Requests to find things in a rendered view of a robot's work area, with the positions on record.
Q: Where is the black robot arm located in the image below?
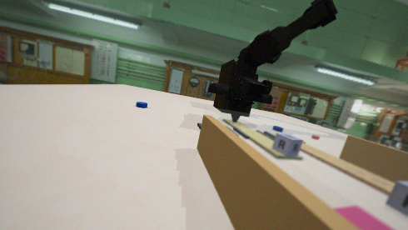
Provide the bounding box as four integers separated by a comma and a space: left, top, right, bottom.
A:
236, 0, 338, 98

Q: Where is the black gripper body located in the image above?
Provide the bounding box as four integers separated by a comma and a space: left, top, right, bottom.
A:
208, 67, 272, 104

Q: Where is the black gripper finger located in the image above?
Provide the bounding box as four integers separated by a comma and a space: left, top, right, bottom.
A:
238, 100, 254, 113
225, 97, 242, 112

